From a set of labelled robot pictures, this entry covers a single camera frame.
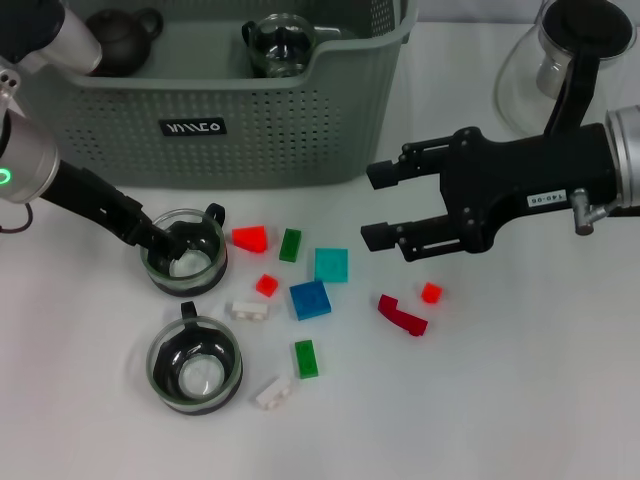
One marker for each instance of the small orange-red cube block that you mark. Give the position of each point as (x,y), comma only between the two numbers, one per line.
(431,292)

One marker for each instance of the green toy brick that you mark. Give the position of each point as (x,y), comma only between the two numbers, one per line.
(306,360)
(290,245)

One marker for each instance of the red sloped toy block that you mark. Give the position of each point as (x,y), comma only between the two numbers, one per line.
(250,237)

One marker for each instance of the white toy brick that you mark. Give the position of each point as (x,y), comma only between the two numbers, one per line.
(274,393)
(249,311)

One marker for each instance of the small red square block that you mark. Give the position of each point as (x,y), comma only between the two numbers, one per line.
(266,285)

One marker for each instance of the teal square toy plate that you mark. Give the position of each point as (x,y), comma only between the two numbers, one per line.
(331,265)

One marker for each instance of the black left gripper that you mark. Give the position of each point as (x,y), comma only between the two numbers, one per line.
(100,205)

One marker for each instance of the blue square toy plate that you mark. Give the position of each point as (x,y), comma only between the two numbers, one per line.
(311,300)

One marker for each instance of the grey-green perforated storage bin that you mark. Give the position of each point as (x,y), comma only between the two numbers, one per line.
(300,125)

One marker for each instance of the dark red curved block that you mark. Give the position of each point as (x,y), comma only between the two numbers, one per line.
(400,315)

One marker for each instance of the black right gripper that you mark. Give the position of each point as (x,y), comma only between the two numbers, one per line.
(525,175)

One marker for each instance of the glass teacup with black holder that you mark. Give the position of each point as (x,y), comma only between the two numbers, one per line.
(200,375)
(200,280)
(280,45)

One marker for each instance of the black clay teapot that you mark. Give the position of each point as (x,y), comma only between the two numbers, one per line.
(125,42)

